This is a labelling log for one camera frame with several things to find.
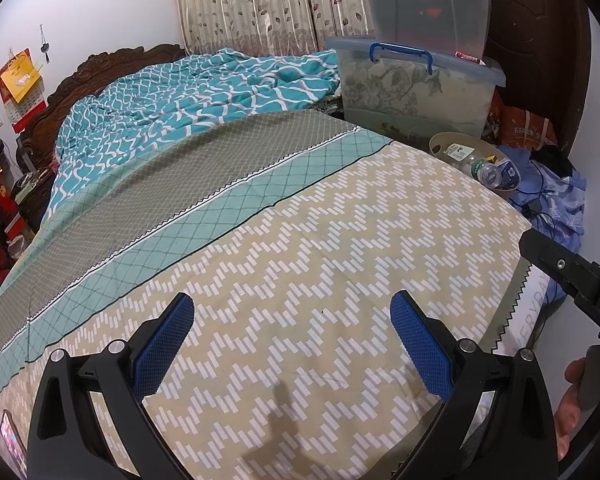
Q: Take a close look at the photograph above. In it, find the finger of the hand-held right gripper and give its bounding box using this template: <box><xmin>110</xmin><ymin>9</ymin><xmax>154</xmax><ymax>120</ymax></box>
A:
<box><xmin>519</xmin><ymin>229</ymin><xmax>588</xmax><ymax>298</ymax></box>

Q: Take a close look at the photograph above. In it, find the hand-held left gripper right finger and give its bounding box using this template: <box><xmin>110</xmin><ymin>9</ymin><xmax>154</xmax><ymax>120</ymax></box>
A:
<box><xmin>389</xmin><ymin>290</ymin><xmax>561</xmax><ymax>480</ymax></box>

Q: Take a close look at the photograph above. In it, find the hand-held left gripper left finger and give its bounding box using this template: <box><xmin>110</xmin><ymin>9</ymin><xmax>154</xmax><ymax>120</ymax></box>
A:
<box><xmin>26</xmin><ymin>291</ymin><xmax>196</xmax><ymax>480</ymax></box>

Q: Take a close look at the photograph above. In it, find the beige trash bin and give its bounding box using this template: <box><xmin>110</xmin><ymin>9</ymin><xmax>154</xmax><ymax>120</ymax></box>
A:
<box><xmin>428</xmin><ymin>131</ymin><xmax>522</xmax><ymax>201</ymax></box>

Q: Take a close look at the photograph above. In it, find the person's right hand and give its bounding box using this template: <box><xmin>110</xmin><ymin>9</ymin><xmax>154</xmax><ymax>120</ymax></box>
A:
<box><xmin>554</xmin><ymin>357</ymin><xmax>588</xmax><ymax>461</ymax></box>

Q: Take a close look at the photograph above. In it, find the white mattress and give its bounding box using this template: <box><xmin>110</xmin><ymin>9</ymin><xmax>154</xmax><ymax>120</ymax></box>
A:
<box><xmin>472</xmin><ymin>260</ymin><xmax>568</xmax><ymax>411</ymax></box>

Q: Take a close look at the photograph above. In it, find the light blue cloth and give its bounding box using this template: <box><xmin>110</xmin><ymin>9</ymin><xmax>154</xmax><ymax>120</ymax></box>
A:
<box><xmin>510</xmin><ymin>145</ymin><xmax>588</xmax><ymax>251</ymax></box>

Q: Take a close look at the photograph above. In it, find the red orange printed bag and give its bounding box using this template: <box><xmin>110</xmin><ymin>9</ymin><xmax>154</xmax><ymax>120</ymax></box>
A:
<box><xmin>490</xmin><ymin>92</ymin><xmax>562</xmax><ymax>150</ymax></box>

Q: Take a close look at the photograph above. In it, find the smartphone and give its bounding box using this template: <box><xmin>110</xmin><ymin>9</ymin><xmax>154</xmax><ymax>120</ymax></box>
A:
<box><xmin>0</xmin><ymin>409</ymin><xmax>28</xmax><ymax>468</ymax></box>

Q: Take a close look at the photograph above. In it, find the dark wooden nightstand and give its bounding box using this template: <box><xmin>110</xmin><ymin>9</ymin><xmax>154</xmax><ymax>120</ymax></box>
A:
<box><xmin>10</xmin><ymin>170</ymin><xmax>56</xmax><ymax>221</ymax></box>

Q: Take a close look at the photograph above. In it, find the dark wooden door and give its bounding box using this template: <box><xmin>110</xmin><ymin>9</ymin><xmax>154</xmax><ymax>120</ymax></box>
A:
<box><xmin>485</xmin><ymin>0</ymin><xmax>593</xmax><ymax>161</ymax></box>

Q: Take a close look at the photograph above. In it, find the teal patterned blanket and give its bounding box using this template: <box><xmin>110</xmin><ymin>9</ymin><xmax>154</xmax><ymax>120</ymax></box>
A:
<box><xmin>47</xmin><ymin>49</ymin><xmax>343</xmax><ymax>216</ymax></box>

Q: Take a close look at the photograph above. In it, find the large teal-lidded storage bin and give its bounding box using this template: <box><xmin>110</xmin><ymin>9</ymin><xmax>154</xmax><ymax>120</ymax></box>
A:
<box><xmin>352</xmin><ymin>0</ymin><xmax>497</xmax><ymax>61</ymax></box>

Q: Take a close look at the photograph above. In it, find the beige leaf print curtain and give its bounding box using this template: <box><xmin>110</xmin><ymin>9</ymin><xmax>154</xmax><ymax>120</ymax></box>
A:
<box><xmin>172</xmin><ymin>0</ymin><xmax>381</xmax><ymax>58</ymax></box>

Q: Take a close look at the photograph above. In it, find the clear blue-handled storage box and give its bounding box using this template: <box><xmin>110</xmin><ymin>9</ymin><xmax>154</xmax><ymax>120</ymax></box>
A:
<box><xmin>326</xmin><ymin>36</ymin><xmax>507</xmax><ymax>147</ymax></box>

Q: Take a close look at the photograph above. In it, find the red and yellow wall calendar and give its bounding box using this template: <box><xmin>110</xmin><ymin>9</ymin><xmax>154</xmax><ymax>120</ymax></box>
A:
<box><xmin>0</xmin><ymin>49</ymin><xmax>48</xmax><ymax>133</ymax></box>

